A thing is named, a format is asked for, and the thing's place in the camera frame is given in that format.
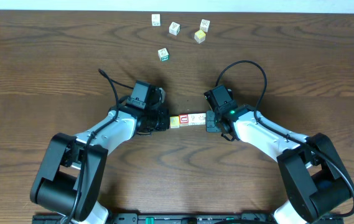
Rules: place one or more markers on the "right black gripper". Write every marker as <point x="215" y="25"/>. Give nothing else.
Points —
<point x="209" y="127"/>

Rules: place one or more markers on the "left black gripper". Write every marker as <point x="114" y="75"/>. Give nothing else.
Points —
<point x="164" y="118"/>

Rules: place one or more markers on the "plain yellow wooden block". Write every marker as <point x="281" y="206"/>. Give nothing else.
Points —
<point x="174" y="122"/>

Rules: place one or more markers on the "white block blue edge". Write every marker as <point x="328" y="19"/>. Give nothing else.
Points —
<point x="192" y="119"/>

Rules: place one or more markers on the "red letter wooden block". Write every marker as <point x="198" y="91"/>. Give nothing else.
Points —
<point x="183" y="120"/>

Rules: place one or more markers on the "white block red bug drawing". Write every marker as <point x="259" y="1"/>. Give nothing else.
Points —
<point x="201" y="119"/>

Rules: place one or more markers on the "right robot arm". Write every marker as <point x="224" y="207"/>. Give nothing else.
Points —
<point x="316" y="181"/>

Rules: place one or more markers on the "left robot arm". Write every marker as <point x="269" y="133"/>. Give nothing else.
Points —
<point x="69" y="178"/>

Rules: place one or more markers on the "green letter wooden block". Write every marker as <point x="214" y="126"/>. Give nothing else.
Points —
<point x="163" y="54"/>

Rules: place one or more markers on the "yellow top wooden block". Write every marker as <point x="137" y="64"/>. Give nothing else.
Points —
<point x="200" y="36"/>

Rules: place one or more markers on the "white block black drawing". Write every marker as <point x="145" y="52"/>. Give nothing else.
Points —
<point x="174" y="28"/>

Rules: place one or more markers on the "white block top right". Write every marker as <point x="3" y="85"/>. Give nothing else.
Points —
<point x="204" y="25"/>

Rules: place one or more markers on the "white block top left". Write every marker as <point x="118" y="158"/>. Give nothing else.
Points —
<point x="156" y="19"/>

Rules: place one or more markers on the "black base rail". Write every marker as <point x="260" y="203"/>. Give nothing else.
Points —
<point x="133" y="218"/>

